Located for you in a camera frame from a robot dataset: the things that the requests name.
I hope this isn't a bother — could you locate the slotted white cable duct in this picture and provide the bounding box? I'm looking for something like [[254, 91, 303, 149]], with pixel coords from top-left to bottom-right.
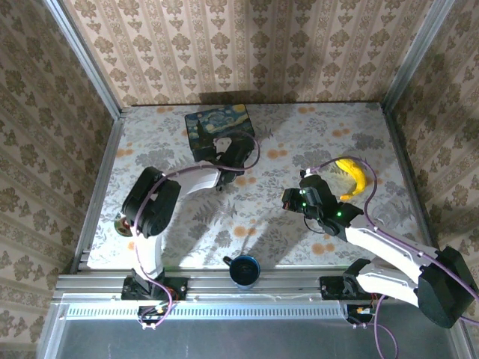
[[61, 301, 348, 321]]

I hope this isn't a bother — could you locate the starry night painted box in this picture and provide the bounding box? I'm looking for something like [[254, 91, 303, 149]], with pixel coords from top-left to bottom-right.
[[184, 103, 257, 163]]

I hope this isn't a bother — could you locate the floral patterned tablecloth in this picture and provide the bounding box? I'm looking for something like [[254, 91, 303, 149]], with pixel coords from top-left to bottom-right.
[[86, 102, 427, 271]]

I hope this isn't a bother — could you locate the small patterned bowl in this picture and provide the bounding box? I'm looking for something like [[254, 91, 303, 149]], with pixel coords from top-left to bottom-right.
[[113, 212, 132, 238]]

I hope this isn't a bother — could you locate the dark blue mug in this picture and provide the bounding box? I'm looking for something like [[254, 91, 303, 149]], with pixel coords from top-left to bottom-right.
[[222, 254, 261, 289]]

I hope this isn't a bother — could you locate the aluminium frame post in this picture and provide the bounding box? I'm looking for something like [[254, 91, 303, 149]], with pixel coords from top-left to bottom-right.
[[382, 0, 457, 110], [43, 0, 123, 119]]

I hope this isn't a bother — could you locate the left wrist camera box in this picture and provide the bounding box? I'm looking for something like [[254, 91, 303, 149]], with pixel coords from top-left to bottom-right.
[[213, 136, 234, 155]]

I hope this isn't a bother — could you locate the wide aluminium base rail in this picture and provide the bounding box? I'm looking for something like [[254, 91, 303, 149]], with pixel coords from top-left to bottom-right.
[[52, 274, 424, 301]]

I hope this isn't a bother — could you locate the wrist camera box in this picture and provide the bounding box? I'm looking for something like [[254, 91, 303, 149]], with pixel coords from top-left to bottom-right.
[[213, 136, 234, 155], [300, 168, 326, 190]]

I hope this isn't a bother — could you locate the yellow banana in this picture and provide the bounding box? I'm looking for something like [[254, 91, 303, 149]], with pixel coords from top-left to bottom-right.
[[335, 158, 369, 202]]

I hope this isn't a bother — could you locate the aluminium side rail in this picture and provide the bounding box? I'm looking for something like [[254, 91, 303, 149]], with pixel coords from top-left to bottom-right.
[[69, 115, 125, 274], [380, 102, 447, 252]]

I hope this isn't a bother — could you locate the small black connector board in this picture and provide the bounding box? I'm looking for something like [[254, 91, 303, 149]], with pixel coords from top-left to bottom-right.
[[346, 304, 379, 325], [137, 305, 168, 325]]

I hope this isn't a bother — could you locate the grey metal sheet panel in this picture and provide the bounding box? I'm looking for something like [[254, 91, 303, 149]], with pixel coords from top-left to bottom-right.
[[37, 293, 471, 359]]

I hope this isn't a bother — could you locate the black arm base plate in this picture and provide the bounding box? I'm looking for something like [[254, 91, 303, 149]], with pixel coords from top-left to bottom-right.
[[320, 275, 389, 301], [122, 267, 187, 301]]

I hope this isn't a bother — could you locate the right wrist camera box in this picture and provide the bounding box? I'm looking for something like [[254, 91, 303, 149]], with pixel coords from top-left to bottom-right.
[[300, 168, 326, 190]]

